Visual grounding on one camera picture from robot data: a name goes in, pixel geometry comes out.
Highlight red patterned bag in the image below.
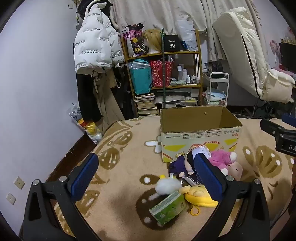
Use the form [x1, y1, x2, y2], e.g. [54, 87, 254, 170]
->
[149, 60, 174, 88]

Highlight cream folded mattress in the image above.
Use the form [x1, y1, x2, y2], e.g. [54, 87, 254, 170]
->
[212, 7, 296, 104]

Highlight black box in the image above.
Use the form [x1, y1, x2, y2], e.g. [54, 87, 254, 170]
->
[162, 35, 183, 52]

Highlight white fluffy plush toy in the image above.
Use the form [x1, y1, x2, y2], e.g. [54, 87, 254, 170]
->
[154, 174, 184, 194]

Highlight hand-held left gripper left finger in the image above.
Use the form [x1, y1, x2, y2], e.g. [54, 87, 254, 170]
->
[20, 152, 100, 241]

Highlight white trolley cart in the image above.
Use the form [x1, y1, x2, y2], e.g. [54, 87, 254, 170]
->
[202, 72, 230, 107]

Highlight white puffer jacket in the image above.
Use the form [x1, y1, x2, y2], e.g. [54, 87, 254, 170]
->
[73, 1, 125, 75]

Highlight beige hanging coat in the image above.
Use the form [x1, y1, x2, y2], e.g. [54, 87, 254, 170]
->
[92, 69, 126, 131]

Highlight beige curtain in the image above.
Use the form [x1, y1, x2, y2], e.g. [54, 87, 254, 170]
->
[111, 0, 273, 67]

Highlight printed cardboard box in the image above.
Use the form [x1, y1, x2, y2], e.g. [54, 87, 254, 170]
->
[159, 105, 243, 164]

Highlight pile of papers and books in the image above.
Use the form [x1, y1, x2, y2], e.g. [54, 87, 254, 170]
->
[155, 89, 199, 109]

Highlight teal paper bag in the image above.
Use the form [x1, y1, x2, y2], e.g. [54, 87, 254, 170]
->
[129, 59, 153, 94]

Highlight pink plush toy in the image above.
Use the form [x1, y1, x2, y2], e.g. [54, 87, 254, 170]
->
[208, 149, 243, 181]

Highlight blond wig on head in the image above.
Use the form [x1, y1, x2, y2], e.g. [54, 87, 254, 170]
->
[142, 29, 163, 54]

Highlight plastic bag of toys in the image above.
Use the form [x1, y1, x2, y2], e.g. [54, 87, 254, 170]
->
[68, 103, 103, 144]

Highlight beige printed blanket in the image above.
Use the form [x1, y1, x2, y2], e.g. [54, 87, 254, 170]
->
[46, 115, 296, 241]

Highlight stack of books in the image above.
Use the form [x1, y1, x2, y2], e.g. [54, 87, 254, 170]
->
[134, 93, 160, 117]

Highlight black hanging garment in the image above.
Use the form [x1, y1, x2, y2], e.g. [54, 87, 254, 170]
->
[76, 73, 102, 122]

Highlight black monitor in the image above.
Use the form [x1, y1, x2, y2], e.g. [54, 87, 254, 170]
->
[279, 42, 296, 75]

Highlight purple and black printed bag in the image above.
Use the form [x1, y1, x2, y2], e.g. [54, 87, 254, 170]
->
[122, 23, 148, 57]

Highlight dark cloth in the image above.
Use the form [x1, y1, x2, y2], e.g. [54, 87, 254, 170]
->
[76, 0, 93, 15]

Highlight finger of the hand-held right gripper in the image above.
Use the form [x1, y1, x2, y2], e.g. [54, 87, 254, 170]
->
[260, 118, 296, 140]
[281, 113, 296, 128]

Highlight yellow plush toy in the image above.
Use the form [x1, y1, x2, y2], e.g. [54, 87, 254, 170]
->
[179, 184, 219, 216]

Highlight clear plastic bag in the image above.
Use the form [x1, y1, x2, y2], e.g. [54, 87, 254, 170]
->
[174, 20, 199, 52]

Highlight black tissue pack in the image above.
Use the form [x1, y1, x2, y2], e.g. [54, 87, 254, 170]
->
[183, 176, 202, 186]

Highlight group of small bottles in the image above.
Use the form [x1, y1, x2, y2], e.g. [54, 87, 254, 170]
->
[177, 65, 200, 84]

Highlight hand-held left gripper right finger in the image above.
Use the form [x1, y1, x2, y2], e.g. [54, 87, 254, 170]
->
[193, 153, 271, 241]

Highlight green pole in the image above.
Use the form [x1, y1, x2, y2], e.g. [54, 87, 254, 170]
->
[161, 28, 167, 109]

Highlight light blue cloth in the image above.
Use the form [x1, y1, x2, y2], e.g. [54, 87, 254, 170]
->
[208, 90, 226, 102]

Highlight purple dress plush doll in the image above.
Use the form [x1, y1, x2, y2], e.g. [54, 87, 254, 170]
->
[168, 144, 214, 179]

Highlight green tissue pack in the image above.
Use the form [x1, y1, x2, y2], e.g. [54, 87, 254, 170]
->
[149, 190, 187, 226]

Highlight wooden shelf unit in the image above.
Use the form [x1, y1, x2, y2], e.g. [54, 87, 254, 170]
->
[120, 29, 204, 116]

